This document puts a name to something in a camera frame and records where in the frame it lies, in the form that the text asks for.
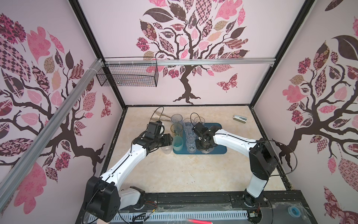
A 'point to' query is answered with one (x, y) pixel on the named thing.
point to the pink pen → (200, 221)
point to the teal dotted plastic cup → (177, 143)
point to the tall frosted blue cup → (177, 118)
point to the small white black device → (240, 119)
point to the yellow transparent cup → (176, 128)
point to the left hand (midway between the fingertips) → (169, 142)
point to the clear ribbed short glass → (199, 119)
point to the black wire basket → (137, 72)
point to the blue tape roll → (294, 211)
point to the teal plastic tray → (217, 150)
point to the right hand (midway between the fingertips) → (199, 146)
